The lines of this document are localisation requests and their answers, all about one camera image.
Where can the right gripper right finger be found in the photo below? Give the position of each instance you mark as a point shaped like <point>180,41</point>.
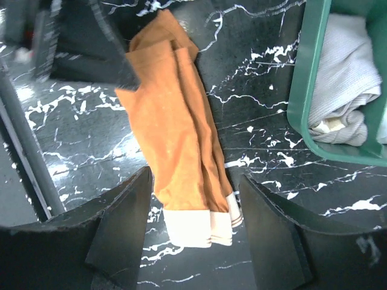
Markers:
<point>293,248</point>

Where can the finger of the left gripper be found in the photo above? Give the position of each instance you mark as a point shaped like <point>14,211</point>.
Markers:
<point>126,77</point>

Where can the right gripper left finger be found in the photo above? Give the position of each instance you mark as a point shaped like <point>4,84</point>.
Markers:
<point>97,245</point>

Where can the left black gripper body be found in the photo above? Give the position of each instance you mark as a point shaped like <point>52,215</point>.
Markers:
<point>69,45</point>

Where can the brown underwear beige waistband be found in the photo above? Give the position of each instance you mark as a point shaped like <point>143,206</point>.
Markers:
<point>171,119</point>

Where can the green compartment organizer tray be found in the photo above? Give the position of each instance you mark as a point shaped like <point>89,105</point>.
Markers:
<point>314,24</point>

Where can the grey rolled cloth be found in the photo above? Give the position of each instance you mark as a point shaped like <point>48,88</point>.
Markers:
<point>347,79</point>

